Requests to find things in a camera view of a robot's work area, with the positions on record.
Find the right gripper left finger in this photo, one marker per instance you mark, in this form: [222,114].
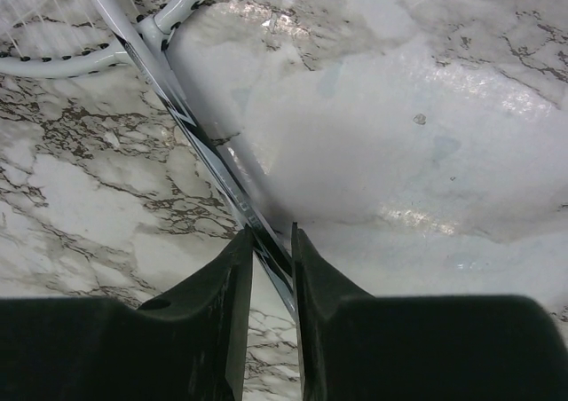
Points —
[189,343]

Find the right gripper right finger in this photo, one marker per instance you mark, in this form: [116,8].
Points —
[356,346]

